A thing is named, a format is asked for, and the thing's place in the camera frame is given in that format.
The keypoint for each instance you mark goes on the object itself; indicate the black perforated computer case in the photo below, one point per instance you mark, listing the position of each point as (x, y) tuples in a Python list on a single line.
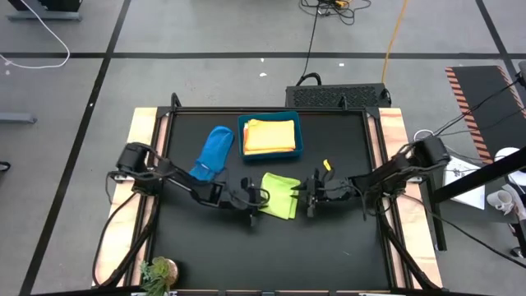
[(337, 96)]

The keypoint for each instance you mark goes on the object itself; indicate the small potted plant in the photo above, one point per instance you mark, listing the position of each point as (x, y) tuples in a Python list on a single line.
[(158, 275)]

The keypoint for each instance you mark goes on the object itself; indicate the yellow tape tag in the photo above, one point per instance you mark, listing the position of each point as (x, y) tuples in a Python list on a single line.
[(327, 165)]

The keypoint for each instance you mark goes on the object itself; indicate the white mug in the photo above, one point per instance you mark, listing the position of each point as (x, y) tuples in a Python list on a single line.
[(501, 201)]

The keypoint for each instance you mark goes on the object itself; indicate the grey floor bar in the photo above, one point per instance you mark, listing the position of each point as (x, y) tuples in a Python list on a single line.
[(16, 118)]

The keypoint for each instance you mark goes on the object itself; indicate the teal plastic bin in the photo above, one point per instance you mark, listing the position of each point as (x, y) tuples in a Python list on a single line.
[(299, 135)]

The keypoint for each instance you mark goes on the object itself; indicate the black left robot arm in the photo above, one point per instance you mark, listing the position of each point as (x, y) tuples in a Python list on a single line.
[(135, 158)]

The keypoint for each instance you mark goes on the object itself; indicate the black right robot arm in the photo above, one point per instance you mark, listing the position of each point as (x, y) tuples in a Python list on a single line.
[(411, 162)]

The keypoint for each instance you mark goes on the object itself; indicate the white round cap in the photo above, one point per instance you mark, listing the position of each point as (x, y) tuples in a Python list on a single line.
[(507, 153)]

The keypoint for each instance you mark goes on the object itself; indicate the white paper sheet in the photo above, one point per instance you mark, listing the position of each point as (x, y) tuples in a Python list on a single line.
[(468, 193)]

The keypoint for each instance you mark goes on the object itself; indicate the blue microfiber towel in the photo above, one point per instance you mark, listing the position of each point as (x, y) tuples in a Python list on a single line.
[(213, 154)]

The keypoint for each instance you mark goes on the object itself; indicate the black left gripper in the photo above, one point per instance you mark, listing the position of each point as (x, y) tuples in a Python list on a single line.
[(248, 197)]

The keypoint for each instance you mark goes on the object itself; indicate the black mat striped edges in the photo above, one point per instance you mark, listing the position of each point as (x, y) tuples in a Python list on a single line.
[(476, 86)]

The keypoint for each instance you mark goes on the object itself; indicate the grey desk foot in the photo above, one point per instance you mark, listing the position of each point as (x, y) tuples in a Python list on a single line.
[(45, 16)]

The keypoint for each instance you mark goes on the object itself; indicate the green microfiber towel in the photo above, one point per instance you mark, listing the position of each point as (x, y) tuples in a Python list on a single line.
[(281, 195)]

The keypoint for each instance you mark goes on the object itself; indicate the black stand beam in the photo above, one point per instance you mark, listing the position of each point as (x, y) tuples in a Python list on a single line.
[(485, 176)]

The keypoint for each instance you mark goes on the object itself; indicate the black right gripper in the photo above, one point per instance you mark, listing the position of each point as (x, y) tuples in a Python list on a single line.
[(333, 191)]

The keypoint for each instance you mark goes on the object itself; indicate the black metal table frame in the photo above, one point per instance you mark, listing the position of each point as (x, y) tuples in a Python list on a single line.
[(197, 110)]

